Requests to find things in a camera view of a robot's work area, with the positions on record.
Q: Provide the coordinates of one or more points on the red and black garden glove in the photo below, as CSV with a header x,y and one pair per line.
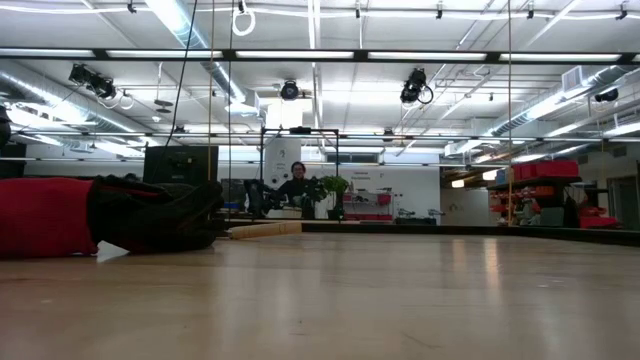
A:
x,y
40,215

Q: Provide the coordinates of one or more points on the neighbouring station robot arm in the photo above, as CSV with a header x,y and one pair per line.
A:
x,y
257,197

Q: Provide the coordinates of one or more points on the tall green potted plant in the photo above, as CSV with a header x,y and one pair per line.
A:
x,y
336,186

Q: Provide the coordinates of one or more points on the person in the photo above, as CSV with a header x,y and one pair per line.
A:
x,y
295,192

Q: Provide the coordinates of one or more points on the white pillar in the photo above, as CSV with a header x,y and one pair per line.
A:
x,y
282,150

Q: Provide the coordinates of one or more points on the row of red bins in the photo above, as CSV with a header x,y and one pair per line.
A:
x,y
367,217

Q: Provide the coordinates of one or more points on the red storage bin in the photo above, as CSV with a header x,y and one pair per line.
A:
x,y
597,222
384,199

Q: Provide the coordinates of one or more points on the black rig crossbar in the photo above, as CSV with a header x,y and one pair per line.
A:
x,y
360,55

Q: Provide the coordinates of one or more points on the black monitor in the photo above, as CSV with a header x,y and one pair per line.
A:
x,y
180,165

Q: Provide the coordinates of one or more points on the blue storage bin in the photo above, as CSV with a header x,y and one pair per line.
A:
x,y
501,176

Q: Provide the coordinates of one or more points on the black storage shelf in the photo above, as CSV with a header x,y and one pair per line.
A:
x,y
530,184

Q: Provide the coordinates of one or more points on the orange storage bin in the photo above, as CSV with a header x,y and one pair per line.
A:
x,y
542,191

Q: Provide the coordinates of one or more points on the large red storage bins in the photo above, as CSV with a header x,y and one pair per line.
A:
x,y
550,170

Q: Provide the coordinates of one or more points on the black box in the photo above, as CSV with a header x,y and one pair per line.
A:
x,y
12,160

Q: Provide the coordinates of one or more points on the neighbouring station black frame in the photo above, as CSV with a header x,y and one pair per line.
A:
x,y
300,130

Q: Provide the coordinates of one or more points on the black aluminium table frame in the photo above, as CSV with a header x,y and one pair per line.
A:
x,y
450,230

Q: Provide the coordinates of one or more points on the silver ventilation duct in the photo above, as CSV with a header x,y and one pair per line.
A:
x,y
172,17
605,75
30,90

